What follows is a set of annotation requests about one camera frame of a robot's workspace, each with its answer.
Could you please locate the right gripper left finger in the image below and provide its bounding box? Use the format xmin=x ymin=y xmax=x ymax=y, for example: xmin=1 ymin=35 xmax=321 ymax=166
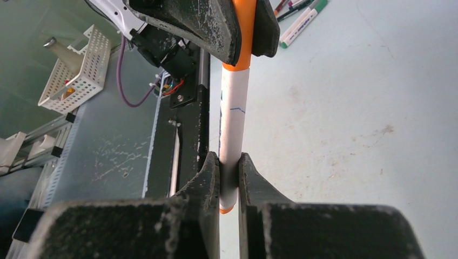
xmin=33 ymin=152 xmax=220 ymax=258

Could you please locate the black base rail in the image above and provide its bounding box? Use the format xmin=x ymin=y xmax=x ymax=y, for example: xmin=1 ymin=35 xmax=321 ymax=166
xmin=142 ymin=49 xmax=210 ymax=199

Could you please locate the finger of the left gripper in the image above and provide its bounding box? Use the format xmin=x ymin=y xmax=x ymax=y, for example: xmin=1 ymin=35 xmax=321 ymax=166
xmin=123 ymin=0 xmax=241 ymax=65
xmin=252 ymin=0 xmax=280 ymax=58

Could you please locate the green cap marker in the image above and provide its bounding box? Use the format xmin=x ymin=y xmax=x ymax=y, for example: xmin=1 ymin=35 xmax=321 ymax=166
xmin=279 ymin=0 xmax=328 ymax=49

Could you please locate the purple pen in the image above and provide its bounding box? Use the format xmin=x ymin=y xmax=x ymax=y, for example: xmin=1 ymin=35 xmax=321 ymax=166
xmin=288 ymin=0 xmax=304 ymax=10

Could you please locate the red pen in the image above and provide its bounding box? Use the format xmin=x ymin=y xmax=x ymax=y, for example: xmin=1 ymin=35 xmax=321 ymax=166
xmin=273 ymin=0 xmax=288 ymax=16

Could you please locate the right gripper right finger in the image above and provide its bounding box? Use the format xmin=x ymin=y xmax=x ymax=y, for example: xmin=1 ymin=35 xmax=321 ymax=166
xmin=238 ymin=153 xmax=424 ymax=258

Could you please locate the orange cap marker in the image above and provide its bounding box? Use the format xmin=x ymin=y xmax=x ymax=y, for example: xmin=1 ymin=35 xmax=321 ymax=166
xmin=219 ymin=65 xmax=250 ymax=214

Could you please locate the white perforated basket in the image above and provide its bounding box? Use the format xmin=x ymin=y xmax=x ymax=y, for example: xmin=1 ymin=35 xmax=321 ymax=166
xmin=37 ymin=24 xmax=112 ymax=115

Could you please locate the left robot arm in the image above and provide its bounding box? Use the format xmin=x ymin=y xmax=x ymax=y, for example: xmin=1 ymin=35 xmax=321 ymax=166
xmin=87 ymin=1 xmax=280 ymax=78

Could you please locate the orange pen cap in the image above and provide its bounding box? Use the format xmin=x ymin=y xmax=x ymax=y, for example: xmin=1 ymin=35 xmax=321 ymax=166
xmin=223 ymin=0 xmax=256 ymax=72

